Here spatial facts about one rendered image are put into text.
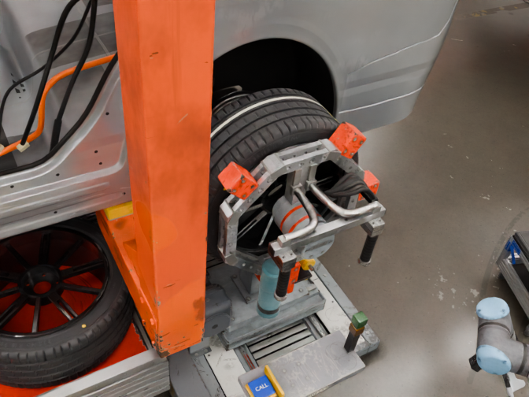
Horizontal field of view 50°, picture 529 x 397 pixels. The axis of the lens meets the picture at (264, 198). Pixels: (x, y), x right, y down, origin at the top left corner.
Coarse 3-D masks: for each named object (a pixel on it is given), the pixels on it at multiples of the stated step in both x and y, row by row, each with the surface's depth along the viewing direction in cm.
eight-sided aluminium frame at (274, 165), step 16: (320, 144) 185; (272, 160) 177; (288, 160) 178; (304, 160) 179; (320, 160) 184; (336, 160) 188; (352, 160) 200; (256, 176) 180; (272, 176) 177; (256, 192) 178; (224, 208) 182; (240, 208) 180; (352, 208) 213; (224, 224) 184; (224, 240) 189; (224, 256) 193; (240, 256) 200; (256, 256) 212; (256, 272) 209
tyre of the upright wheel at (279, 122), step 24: (264, 96) 191; (288, 96) 193; (216, 120) 188; (240, 120) 185; (264, 120) 183; (288, 120) 183; (312, 120) 185; (336, 120) 201; (216, 144) 184; (240, 144) 179; (264, 144) 178; (288, 144) 184; (216, 168) 181; (216, 192) 182; (216, 216) 190; (216, 240) 199
